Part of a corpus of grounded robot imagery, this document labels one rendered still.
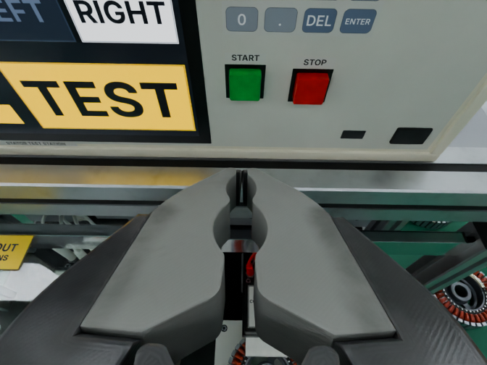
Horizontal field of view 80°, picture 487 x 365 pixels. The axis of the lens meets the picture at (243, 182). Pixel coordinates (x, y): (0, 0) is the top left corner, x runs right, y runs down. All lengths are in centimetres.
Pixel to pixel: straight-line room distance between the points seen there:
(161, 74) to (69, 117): 8
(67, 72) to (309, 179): 17
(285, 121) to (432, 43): 9
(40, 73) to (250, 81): 12
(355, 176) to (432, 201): 6
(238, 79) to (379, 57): 8
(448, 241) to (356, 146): 14
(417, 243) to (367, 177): 10
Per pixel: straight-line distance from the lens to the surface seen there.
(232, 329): 51
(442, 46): 20
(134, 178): 23
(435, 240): 32
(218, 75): 18
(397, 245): 31
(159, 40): 17
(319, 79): 18
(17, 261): 29
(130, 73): 19
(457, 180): 27
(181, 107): 20
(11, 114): 25
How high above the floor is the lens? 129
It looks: 54 degrees down
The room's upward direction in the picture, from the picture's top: 1 degrees clockwise
